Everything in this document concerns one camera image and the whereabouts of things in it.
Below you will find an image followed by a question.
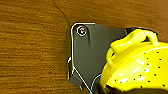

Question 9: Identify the black robot base chassis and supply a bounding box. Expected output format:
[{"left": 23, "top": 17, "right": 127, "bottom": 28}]
[{"left": 66, "top": 22, "right": 134, "bottom": 92}]

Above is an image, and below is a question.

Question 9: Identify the small yellow bowl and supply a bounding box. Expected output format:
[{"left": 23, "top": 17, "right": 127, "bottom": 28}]
[{"left": 99, "top": 28, "right": 168, "bottom": 94}]

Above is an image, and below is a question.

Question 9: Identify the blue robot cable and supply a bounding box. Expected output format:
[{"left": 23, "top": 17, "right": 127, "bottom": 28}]
[{"left": 89, "top": 73, "right": 103, "bottom": 94}]

